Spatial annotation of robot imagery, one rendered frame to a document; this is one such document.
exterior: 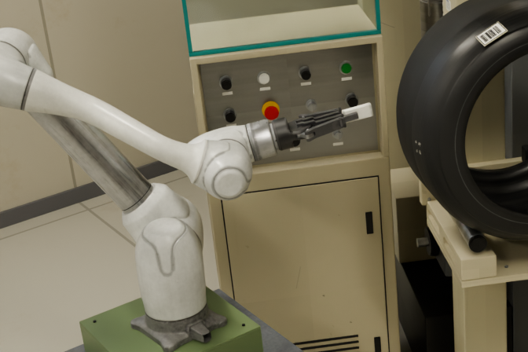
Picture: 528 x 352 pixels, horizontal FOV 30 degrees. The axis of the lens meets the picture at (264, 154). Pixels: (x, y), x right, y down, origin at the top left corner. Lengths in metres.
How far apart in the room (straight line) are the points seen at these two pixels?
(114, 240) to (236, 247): 1.76
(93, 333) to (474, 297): 1.11
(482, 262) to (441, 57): 0.53
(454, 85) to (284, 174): 0.86
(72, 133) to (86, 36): 2.55
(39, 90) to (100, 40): 2.76
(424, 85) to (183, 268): 0.70
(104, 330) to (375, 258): 0.95
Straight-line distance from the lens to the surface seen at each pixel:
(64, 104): 2.27
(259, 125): 2.29
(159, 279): 2.35
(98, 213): 5.00
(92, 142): 2.46
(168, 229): 2.35
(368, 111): 2.33
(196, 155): 2.14
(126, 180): 2.49
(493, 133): 2.74
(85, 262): 4.54
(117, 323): 2.55
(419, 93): 2.27
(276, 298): 3.10
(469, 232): 2.45
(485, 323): 3.00
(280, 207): 2.96
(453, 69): 2.21
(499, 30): 2.21
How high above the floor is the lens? 2.04
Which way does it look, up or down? 22 degrees down
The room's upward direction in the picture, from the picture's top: 6 degrees counter-clockwise
